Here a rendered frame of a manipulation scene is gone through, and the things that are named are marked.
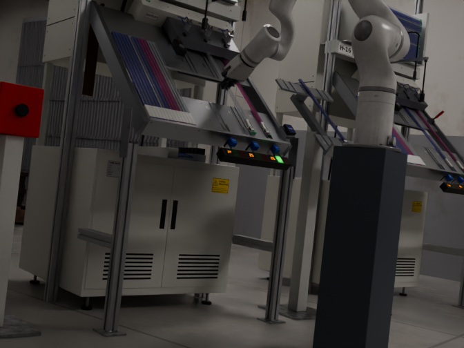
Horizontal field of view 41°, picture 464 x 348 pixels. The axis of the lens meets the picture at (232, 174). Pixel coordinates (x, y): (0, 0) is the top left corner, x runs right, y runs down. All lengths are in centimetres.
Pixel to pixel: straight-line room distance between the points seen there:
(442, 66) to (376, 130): 327
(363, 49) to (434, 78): 324
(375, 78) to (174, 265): 115
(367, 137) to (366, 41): 30
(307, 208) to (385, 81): 93
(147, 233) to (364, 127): 99
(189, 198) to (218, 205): 16
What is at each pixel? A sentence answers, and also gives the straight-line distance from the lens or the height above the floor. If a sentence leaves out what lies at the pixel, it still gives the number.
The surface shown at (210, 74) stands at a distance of 266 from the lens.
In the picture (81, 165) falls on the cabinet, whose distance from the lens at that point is 250.
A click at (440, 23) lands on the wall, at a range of 538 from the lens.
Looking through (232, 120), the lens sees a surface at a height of 79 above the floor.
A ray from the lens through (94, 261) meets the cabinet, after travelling 244.
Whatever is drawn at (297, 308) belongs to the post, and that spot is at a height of 3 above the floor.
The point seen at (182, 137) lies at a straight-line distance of 225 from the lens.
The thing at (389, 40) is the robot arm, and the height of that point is 104.
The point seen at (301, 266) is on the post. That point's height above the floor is 21.
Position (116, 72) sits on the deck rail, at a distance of 235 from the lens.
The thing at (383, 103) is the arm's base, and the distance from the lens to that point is 205.
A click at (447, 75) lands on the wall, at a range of 525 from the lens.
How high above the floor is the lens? 54
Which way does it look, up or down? 1 degrees up
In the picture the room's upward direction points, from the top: 6 degrees clockwise
